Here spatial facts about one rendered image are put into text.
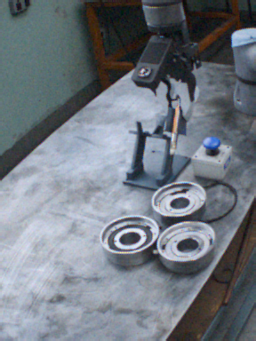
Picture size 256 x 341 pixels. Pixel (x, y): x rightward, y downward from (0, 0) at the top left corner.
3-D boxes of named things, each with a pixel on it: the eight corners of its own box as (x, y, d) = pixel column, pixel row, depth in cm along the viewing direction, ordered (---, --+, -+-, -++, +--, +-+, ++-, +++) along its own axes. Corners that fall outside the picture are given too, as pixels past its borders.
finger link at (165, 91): (184, 108, 101) (181, 69, 95) (171, 122, 97) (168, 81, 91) (170, 105, 102) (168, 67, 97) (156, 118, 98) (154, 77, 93)
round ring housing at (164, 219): (199, 233, 92) (198, 218, 89) (147, 230, 96) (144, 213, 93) (212, 200, 100) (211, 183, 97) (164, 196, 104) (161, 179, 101)
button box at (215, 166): (222, 181, 104) (221, 162, 101) (194, 176, 108) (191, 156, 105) (235, 161, 109) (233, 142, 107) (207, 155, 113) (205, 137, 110)
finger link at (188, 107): (209, 111, 98) (198, 70, 93) (197, 125, 94) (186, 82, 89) (196, 110, 99) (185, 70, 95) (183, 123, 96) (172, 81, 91)
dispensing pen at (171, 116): (156, 177, 96) (169, 89, 95) (166, 177, 99) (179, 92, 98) (166, 178, 95) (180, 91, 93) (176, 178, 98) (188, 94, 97)
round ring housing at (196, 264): (216, 234, 90) (216, 218, 88) (215, 273, 82) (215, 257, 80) (162, 240, 92) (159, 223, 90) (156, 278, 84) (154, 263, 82)
